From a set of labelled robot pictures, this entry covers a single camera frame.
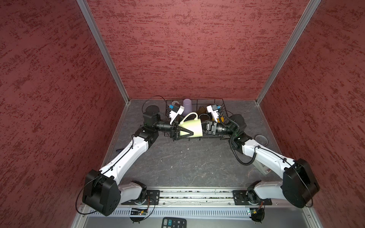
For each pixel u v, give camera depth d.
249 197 0.67
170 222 0.67
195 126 0.62
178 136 0.59
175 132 0.58
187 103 1.00
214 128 0.61
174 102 1.04
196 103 1.25
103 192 0.39
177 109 0.58
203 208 0.73
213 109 0.64
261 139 0.98
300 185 0.41
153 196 0.74
